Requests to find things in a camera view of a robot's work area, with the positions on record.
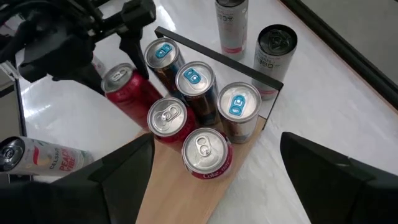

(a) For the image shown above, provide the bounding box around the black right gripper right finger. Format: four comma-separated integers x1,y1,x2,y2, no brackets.
280,132,398,224

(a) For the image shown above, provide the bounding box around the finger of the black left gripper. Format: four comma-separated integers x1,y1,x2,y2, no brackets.
52,63,105,94
99,0,157,80

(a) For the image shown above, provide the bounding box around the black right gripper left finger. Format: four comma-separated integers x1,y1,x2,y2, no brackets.
0,133,155,224

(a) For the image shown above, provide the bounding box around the blue silver energy drink can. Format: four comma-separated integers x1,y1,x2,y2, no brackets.
216,81,262,144
175,60,220,127
144,37,187,99

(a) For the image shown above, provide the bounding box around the red cola can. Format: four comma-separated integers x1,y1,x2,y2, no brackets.
181,127,234,180
101,62,164,131
146,96,197,144

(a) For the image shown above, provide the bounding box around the white Celsius drink can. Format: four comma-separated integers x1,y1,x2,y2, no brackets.
0,136,95,177
251,24,299,101
214,0,249,62

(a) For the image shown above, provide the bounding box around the wooden shelf with black frame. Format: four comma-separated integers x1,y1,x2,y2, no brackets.
135,26,284,224

